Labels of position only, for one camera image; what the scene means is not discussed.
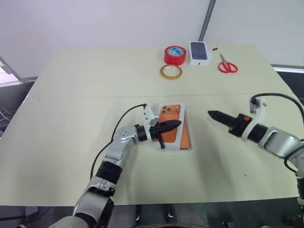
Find white cables beside table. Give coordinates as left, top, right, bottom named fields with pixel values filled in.
left=0, top=106, right=15, bottom=122

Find red-handled scissors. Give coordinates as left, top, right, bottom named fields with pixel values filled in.
left=218, top=53, right=239, bottom=74

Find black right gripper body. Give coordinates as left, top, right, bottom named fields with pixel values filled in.
left=227, top=113, right=252, bottom=138

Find yellow tape roll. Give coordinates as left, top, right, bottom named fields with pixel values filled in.
left=159, top=64, right=183, bottom=80

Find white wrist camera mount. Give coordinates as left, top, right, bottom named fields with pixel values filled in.
left=242, top=95, right=267, bottom=141
left=142, top=105, right=161, bottom=142

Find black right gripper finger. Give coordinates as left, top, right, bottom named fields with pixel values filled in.
left=207, top=110, right=235, bottom=122
left=209, top=114, right=232, bottom=128

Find red tape roll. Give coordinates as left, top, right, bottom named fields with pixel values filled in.
left=164, top=45, right=187, bottom=66

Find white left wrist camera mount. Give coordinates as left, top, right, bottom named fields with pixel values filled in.
left=142, top=105, right=161, bottom=142

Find grey vertical rail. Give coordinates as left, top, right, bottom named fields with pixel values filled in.
left=198, top=0, right=218, bottom=42

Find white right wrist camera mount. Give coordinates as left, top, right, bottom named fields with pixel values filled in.
left=242, top=95, right=267, bottom=141

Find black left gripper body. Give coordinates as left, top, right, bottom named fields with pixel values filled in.
left=150, top=123, right=167, bottom=142

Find orange smartphone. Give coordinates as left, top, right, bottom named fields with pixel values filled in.
left=180, top=113, right=192, bottom=151

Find orange phone box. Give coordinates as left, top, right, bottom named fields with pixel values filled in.
left=153, top=102, right=186, bottom=152

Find grey ledge beside table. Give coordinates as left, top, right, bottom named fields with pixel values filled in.
left=270, top=63, right=304, bottom=73

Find white phone box base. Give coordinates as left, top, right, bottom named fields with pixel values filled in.
left=163, top=109, right=195, bottom=153

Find white box with blue phone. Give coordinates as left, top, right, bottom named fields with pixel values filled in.
left=188, top=40, right=213, bottom=67

